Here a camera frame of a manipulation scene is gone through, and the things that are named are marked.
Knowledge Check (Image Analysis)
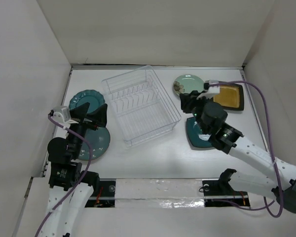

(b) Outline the scalloped teal round plate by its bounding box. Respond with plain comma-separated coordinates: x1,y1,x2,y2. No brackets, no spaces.
69,89,105,113

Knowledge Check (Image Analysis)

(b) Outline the light green floral round plate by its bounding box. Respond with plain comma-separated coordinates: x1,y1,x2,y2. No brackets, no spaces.
173,74,204,95

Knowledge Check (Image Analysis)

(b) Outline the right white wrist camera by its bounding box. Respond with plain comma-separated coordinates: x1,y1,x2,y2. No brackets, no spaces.
196,80,220,100

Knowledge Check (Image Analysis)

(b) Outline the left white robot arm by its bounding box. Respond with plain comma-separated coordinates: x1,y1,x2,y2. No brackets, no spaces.
35,103,108,237

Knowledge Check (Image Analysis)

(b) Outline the dark teal floral round plate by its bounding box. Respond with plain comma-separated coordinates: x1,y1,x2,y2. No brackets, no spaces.
78,127,111,161

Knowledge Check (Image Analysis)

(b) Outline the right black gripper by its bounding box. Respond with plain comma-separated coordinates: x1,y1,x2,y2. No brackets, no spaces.
178,90,210,135

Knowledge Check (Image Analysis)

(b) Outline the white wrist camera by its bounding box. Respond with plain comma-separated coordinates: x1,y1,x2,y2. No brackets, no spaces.
196,80,220,100
51,106,77,124

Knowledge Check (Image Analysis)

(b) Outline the white taped front bar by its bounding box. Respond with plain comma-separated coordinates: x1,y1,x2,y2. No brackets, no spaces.
114,179,205,209

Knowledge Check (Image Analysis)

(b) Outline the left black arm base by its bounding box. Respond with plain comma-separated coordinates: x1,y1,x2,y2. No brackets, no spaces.
85,179,116,208

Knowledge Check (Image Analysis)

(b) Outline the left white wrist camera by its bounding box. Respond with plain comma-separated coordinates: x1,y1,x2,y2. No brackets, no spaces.
51,106,77,124

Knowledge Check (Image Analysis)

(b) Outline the dark teal square plate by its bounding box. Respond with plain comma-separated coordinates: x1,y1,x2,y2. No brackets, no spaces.
185,117,214,150

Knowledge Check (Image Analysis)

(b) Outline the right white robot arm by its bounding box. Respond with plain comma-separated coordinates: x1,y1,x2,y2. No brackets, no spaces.
180,91,296,214

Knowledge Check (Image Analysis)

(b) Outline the black yellow square plate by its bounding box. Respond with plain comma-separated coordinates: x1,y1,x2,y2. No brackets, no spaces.
213,83,244,111

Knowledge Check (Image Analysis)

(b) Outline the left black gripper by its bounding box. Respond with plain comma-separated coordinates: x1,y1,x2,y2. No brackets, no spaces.
66,101,107,158

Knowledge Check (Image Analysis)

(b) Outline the clear wire dish rack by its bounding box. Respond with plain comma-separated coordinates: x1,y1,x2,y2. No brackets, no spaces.
101,66,181,146

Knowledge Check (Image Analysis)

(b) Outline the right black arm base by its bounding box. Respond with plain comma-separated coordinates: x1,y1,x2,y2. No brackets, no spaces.
198,169,250,207

